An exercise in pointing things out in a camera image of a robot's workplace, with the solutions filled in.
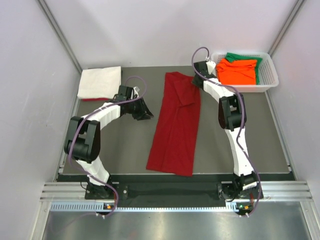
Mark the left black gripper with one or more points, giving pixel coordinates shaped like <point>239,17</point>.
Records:
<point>143,113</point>

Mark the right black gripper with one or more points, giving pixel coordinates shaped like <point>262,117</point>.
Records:
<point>194,80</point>

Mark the dark red t shirt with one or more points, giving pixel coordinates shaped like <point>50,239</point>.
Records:
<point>174,143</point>

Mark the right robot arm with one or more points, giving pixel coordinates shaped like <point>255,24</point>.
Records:
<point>232,119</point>

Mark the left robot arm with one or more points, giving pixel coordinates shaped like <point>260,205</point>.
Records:
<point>83,139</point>

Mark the green t shirt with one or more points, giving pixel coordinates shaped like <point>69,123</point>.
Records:
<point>231,57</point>

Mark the orange t shirt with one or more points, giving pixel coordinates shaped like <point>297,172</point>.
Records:
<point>238,72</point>

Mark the folded white t shirt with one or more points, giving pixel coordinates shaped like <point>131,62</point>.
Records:
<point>99,83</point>

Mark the folded red t shirt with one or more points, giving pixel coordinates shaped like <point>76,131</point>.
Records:
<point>95,99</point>

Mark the white plastic basket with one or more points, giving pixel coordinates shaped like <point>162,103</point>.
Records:
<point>268,76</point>

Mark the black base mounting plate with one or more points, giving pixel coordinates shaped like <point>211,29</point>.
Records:
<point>169,190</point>

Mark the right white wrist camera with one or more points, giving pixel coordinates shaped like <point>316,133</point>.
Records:
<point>211,65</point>

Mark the grey slotted cable duct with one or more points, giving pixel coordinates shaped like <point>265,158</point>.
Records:
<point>104,207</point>

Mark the aluminium frame rail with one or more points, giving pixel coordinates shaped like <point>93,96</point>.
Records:
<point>274,191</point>

